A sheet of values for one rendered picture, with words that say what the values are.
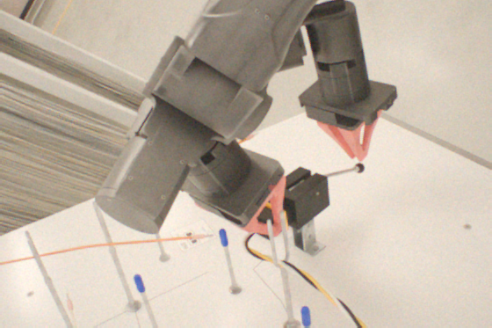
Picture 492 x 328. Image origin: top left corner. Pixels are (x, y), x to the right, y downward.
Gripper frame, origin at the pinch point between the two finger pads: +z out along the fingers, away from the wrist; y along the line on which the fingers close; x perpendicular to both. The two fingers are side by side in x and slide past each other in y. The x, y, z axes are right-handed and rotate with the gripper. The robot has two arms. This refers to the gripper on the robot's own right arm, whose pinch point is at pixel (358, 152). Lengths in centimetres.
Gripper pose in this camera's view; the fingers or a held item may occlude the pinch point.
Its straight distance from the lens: 67.7
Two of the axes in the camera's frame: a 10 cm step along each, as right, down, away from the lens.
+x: 6.7, -5.7, 4.7
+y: 6.9, 2.5, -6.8
